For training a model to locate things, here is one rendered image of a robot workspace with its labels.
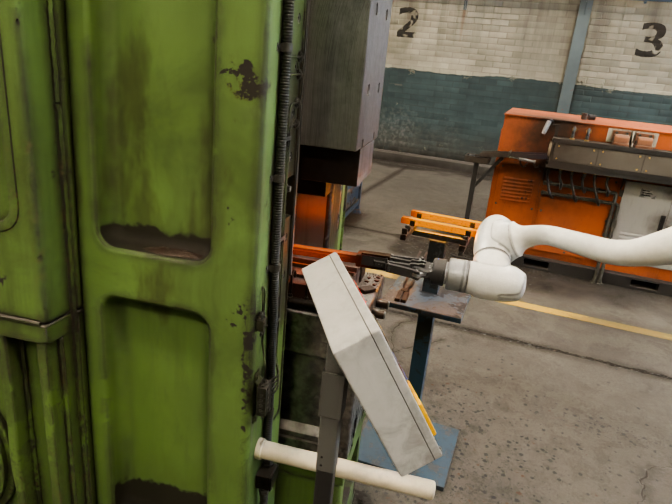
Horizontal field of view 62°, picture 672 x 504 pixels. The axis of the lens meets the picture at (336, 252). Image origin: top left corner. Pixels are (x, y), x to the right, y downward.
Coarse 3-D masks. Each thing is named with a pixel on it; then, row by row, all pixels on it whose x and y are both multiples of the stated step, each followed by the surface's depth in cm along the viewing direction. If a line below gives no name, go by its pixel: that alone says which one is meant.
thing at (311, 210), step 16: (336, 192) 184; (304, 208) 182; (320, 208) 181; (336, 208) 188; (304, 224) 184; (320, 224) 182; (336, 224) 192; (304, 240) 186; (320, 240) 184; (336, 240) 197
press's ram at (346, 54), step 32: (320, 0) 123; (352, 0) 121; (384, 0) 135; (320, 32) 125; (352, 32) 123; (384, 32) 142; (320, 64) 127; (352, 64) 126; (384, 64) 151; (320, 96) 129; (352, 96) 128; (320, 128) 132; (352, 128) 130
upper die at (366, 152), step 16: (368, 144) 146; (304, 160) 140; (320, 160) 139; (336, 160) 138; (352, 160) 137; (368, 160) 150; (304, 176) 142; (320, 176) 141; (336, 176) 140; (352, 176) 139
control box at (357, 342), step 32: (320, 288) 102; (352, 288) 97; (320, 320) 93; (352, 320) 88; (352, 352) 83; (384, 352) 84; (352, 384) 85; (384, 384) 86; (384, 416) 88; (416, 416) 89; (416, 448) 91
